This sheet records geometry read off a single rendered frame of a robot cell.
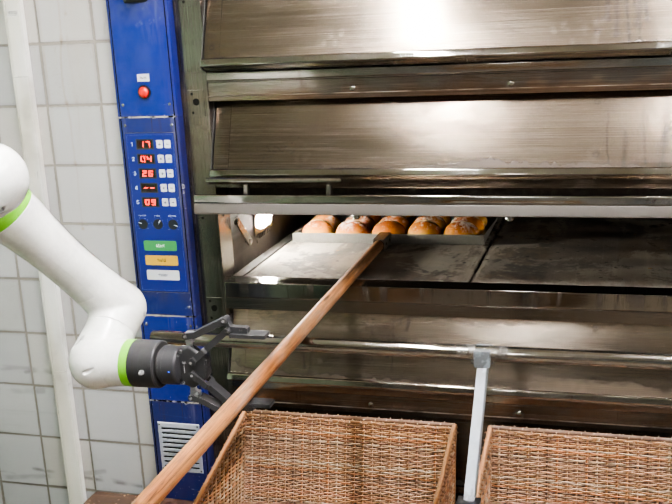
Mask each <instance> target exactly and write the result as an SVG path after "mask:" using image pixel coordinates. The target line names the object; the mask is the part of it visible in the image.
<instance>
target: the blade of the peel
mask: <svg viewBox="0 0 672 504"><path fill-rule="evenodd" d="M334 216H336V217H337V218H338V219H339V220H340V221H341V223H343V222H345V220H346V219H347V218H348V217H350V216H351V215H334ZM486 218H487V224H486V226H485V227H484V231H483V233H482V234H480V235H444V234H443V233H442V234H391V244H444V245H484V244H485V242H486V240H487V238H488V236H489V234H490V233H491V231H492V229H493V227H494V225H495V223H496V221H497V219H498V217H486ZM303 228H304V227H303ZM303 228H301V229H299V230H297V231H295V232H293V233H292V235H293V242H309V243H372V240H373V239H374V238H375V237H376V236H377V235H378V234H372V233H370V234H361V233H302V231H303Z"/></svg>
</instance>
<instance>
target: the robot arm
mask: <svg viewBox="0 0 672 504"><path fill-rule="evenodd" d="M29 182H30V179H29V172H28V169H27V166H26V164H25V162H24V161H23V159H22V158H21V157H20V155H19V154H18V153H17V152H15V151H14V150H13V149H11V148H10V147H8V146H6V145H3V144H0V244H2V245H3V246H5V247H6V248H8V249H9V250H11V251H12V252H14V253H15V254H17V255H18V256H20V257H21V258H22V259H24V260H25V261H26V262H28V263H29V264H31V265H32V266H33V267H35V268H36V269H37V270H38V271H40V272H41V273H42V274H44V275H45V276H46V277H47V278H49V279H50V280H51V281H52V282H53V283H55V284H56V285H57V286H58V287H59V288H60V289H62V290H63V291H64V292H65V293H66V294H67V295H68V296H69V297H71V298H72V299H73V300H74V301H75V302H76V303H78V304H79V305H80V306H81V307H82V308H83V309H84V310H85V311H86V312H87V314H88V319H87V322H86V324H85V326H84V328H83V330H82V332H81V333H80V335H79V337H78V339H77V341H76V342H75V344H74V346H73V347H72V349H71V351H70V354H69V361H68V362H69V369H70V372H71V374H72V376H73V377H74V379H75V380H76V381H77V382H78V383H79V384H81V385H82V386H84V387H87V388H90V389H103V388H108V387H116V386H129V387H146V388H162V387H164V386H165V385H166V384H172V385H187V386H189V387H190V395H189V396H188V400H189V401H192V402H197V403H200V404H202V405H204V406H206V407H208V408H209V409H211V410H213V411H215V412H217V411H218V409H219V408H220V407H221V406H222V405H223V404H224V403H225V402H226V401H227V400H228V399H229V398H230V397H231V396H232V394H230V393H229V392H228V391H227V390H226V389H224V388H223V387H222V386H221V385H220V384H218V383H217V382H216V381H215V378H214V377H212V376H211V375H210V374H211V372H212V370H211V366H210V362H211V359H210V357H209V356H208V354H207V352H209V351H210V350H211V349H212V348H213V347H214V346H215V345H216V344H218V343H219V342H220V341H221V340H222V339H223V338H224V337H225V336H227V335H228V334H229V333H230V334H229V338H237V339H261V340H265V339H266V338H267V337H268V336H269V335H270V331H268V330H250V326H248V325H234V324H232V322H231V320H230V319H231V317H230V315H225V316H223V317H221V318H219V319H216V320H214V321H212V322H210V323H208V324H206V325H204V326H202V327H200V328H198V329H192V330H187V331H186V332H185V333H184V334H183V335H182V338H183V339H184V340H185V342H186V346H182V345H168V343H167V342H166V341H164V340H148V339H135V337H136V334H137V332H138V330H139V328H140V326H141V324H142V322H143V321H144V319H145V316H146V311H147V305H146V300H145V298H144V296H143V294H142V293H141V291H140V290H139V289H138V288H136V287H135V286H134V285H132V284H131V283H129V282H128V281H126V280H125V279H123V278H122V277H121V276H119V275H118V274H116V273H115V272H114V271H112V270H111V269H110V268H108V267H107V266H106V264H104V263H103V262H102V261H101V260H100V259H98V258H97V257H96V256H95V255H94V254H93V253H92V252H90V251H89V250H88V249H87V248H86V247H85V246H84V245H83V244H82V243H81V242H79V241H78V240H77V239H76V238H75V237H74V236H73V235H72V234H71V233H70V232H69V231H68V230H67V229H66V228H65V227H64V226H63V225H62V224H61V223H60V222H59V221H58V220H57V219H56V218H55V217H54V216H53V215H52V214H51V213H50V211H49V210H48V209H47V208H46V207H45V206H44V205H43V204H42V203H41V202H40V200H39V199H38V198H37V197H36V196H35V195H34V194H33V192H32V191H31V190H30V189H29ZM222 325H223V327H224V330H222V331H221V332H220V333H219V334H218V335H217V336H216V337H215V338H213V339H212V340H211V341H210V342H209V343H208V344H207V345H206V346H204V347H203V348H202V349H200V348H199V347H197V346H196V345H194V344H193V342H194V341H195V340H196V339H197V338H198V337H200V336H202V335H204V334H206V333H208V332H210V331H212V330H214V329H216V328H218V327H220V326H222ZM205 380H207V381H208V382H206V381H205ZM198 385H200V386H201V387H202V388H203V389H205V390H208V391H209V392H210V393H212V394H213V395H214V396H215V397H216V398H218V399H219V400H218V399H216V398H214V397H212V396H210V395H209V394H207V393H204V392H202V390H201V389H198V388H197V386H198ZM274 403H275V399H270V398H252V399H251V400H250V401H249V402H248V404H247V405H246V406H245V407H244V408H243V409H242V411H254V409H255V408H268V409H270V408H271V407H272V405H273V404H274Z"/></svg>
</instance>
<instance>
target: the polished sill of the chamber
mask: <svg viewBox="0 0 672 504"><path fill-rule="evenodd" d="M338 280H339V279H330V278H294V277H258V276H232V277H231V278H229V279H228V280H227V281H225V282H224V285H225V296H226V297H242V298H271V299H300V300H321V299H322V298H323V296H324V295H325V294H326V293H327V292H328V291H329V290H330V289H331V288H332V287H333V286H334V285H335V284H336V283H337V281H338ZM338 301H358V302H387V303H415V304H444V305H473V306H502V307H531V308H560V309H588V310H617V311H646V312H672V288H650V287H615V286H579V285H543V284H508V283H472V282H436V281H401V280H365V279H356V280H355V281H354V282H353V284H352V285H351V286H350V287H349V288H348V289H347V290H346V292H345V293H344V294H343V295H342V296H341V297H340V298H339V300H338Z"/></svg>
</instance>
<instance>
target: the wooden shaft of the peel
mask: <svg viewBox="0 0 672 504"><path fill-rule="evenodd" d="M383 247H384V245H383V243H382V242H381V241H379V240H377V241H375V242H374V243H373V244H372V245H371V246H370V247H369V248H368V249H367V250H366V251H365V252H364V253H363V255H362V256H361V257H360V258H359V259H358V260H357V261H356V262H355V263H354V264H353V265H352V266H351V267H350V269H349V270H348V271H347V272H346V273H345V274H344V275H343V276H342V277H341V278H340V279H339V280H338V281H337V283H336V284H335V285H334V286H333V287H332V288H331V289H330V290H329V291H328V292H327V293H326V294H325V295H324V296H323V298H322V299H321V300H320V301H319V302H318V303H317V304H316V305H315V306H314V307H313V308H312V309H311V310H310V312H309V313H308V314H307V315H306V316H305V317H304V318H303V319H302V320H301V321H300V322H299V323H298V324H297V326H296V327H295V328H294V329H293V330H292V331H291V332H290V333H289V334H288V335H287V336H286V337H285V338H284V340H283V341H282V342H281V343H280V344H279V345H278V346H277V347H276V348H275V349H274V350H273V351H272V352H271V354H270V355H269V356H268V357H267V358H266V359H265V360H264V361H263V362H262V363H261V364H260V365H259V366H258V368H257V369H256V370H255V371H254V372H253V373H252V374H251V375H250V376H249V377H248V378H247V379H246V380H245V382H244V383H243V384H242V385H241V386H240V387H239V388H238V389H237V390H236V391H235V392H234V393H233V394H232V396H231V397H230V398H229V399H228V400H227V401H226V402H225V403H224V404H223V405H222V406H221V407H220V408H219V409H218V411H217V412H216V413H215V414H214V415H213V416H212V417H211V418H210V419H209V420H208V421H207V422H206V423H205V425H204V426H203V427H202V428H201V429H200V430H199V431H198V432H197V433H196V434H195V435H194V436H193V437H192V439H191V440H190V441H189V442H188V443H187V444H186V445H185V446H184V447H183V448H182V449H181V450H180V451H179V453H178V454H177V455H176V456H175V457H174V458H173V459H172V460H171V461H170V462H169V463H168V464H167V465H166V467H165V468H164V469H163V470H162V471H161V472H160V473H159V474H158V475H157V476H156V477H155V478H154V479H153V481H152V482H151V483H150V484H149V485H148V486H147V487H146V488H145V489H144V490H143V491H142V492H141V493H140V495H139V496H138V497H137V498H136V499H135V500H134V501H133V502H132V503H131V504H160V503H161V502H162V501H163V500H164V499H165V497H166V496H167V495H168V494H169V493H170V492H171V491H172V489H173V488H174V487H175V486H176V485H177V484H178V483H179V481H180V480H181V479H182V478H183V477H184V476H185V475H186V473H187V472H188V471H189V470H190V469H191V468H192V467H193V465H194V464H195V463H196V462H197V461H198V460H199V459H200V457H201V456H202V455H203V454H204V453H205V452H206V451H207V449H208V448H209V447H210V446H211V445H212V444H213V443H214V441H215V440H216V439H217V438H218V437H219V436H220V435H221V433H222V432H223V431H224V430H225V429H226V428H227V427H228V425H229V424H230V423H231V422H232V421H233V420H234V419H235V417H236V416H237V415H238V414H239V413H240V412H241V411H242V409H243V408H244V407H245V406H246V405H247V404H248V402H249V401H250V400H251V399H252V398H253V397H254V396H255V394H256V393H257V392H258V391H259V390H260V389H261V388H262V386H263V385H264V384H265V383H266V382H267V381H268V380H269V378H270V377H271V376H272V375H273V374H274V373H275V372H276V370H277V369H278V368H279V367H280V366H281V365H282V364H283V362H284V361H285V360H286V359H287V358H288V357H289V356H290V354H291V353H292V352H293V351H294V350H295V349H296V348H297V346H298V345H299V344H300V343H301V342H302V341H303V340H304V338H305V337H306V336H307V335H308V334H309V333H310V332H311V330H312V329H313V328H314V327H315V326H316V325H317V324H318V322H319V321H320V320H321V319H322V318H323V317H324V316H325V314H326V313H327V312H328V311H329V310H330V309H331V308H332V306H333V305H334V304H335V303H336V302H337V301H338V300H339V298H340V297H341V296H342V295H343V294H344V293H345V292H346V290H347V289H348V288H349V287H350V286H351V285H352V284H353V282H354V281H355V280H356V279H357V278H358V277H359V276H360V274H361V273H362V272H363V271H364V270H365V269H366V268H367V266H368V265H369V264H370V263H371V262H372V261H373V259H374V258H375V257H376V256H377V255H378V254H379V253H380V251H381V250H382V249H383Z"/></svg>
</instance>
